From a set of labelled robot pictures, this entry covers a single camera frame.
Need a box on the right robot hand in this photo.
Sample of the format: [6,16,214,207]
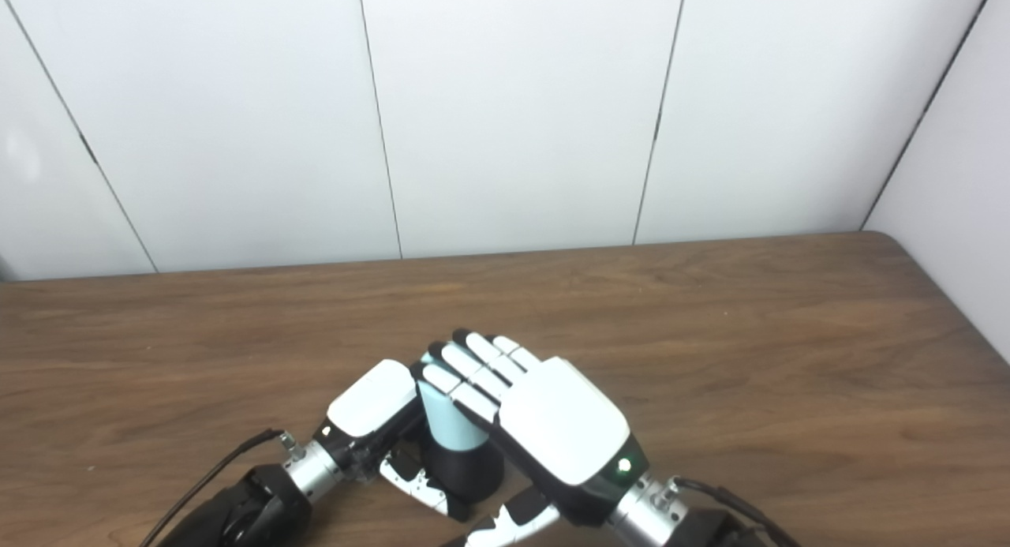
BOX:
[410,328,649,547]

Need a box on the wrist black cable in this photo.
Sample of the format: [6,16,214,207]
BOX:
[138,429,299,547]
[671,476,802,547]

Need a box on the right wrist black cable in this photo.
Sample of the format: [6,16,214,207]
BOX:
[671,476,802,547]

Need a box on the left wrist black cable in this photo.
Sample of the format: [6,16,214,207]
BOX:
[138,429,299,547]

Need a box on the black nozzle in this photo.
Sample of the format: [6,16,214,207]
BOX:
[426,440,506,504]

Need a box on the light blue cylinder cup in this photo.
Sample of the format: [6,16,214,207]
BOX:
[417,354,490,451]

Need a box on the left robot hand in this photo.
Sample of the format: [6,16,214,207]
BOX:
[314,359,474,523]

